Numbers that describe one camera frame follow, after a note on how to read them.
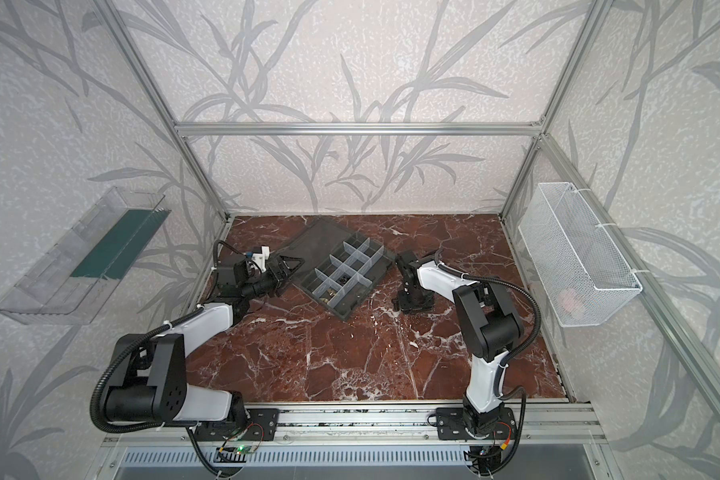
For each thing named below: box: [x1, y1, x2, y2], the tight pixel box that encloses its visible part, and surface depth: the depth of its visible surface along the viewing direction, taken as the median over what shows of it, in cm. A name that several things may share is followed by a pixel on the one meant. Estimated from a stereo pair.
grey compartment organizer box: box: [274, 217, 397, 321], surface depth 102 cm
